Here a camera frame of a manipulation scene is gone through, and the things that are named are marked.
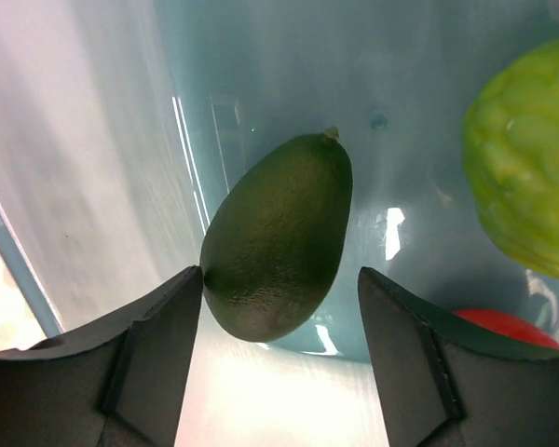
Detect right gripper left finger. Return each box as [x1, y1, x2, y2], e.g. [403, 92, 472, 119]
[0, 266, 203, 446]

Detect red apple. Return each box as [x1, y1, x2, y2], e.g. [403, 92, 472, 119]
[454, 308, 559, 349]

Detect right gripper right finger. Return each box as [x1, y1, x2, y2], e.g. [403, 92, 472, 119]
[358, 267, 559, 446]

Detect dark green avocado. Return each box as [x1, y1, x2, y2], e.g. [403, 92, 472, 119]
[199, 127, 353, 343]

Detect teal plastic tray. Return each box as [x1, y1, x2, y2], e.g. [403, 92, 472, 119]
[0, 1, 559, 362]

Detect yellow-green bumpy fruit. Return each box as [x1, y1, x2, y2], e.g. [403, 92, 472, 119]
[462, 39, 559, 278]

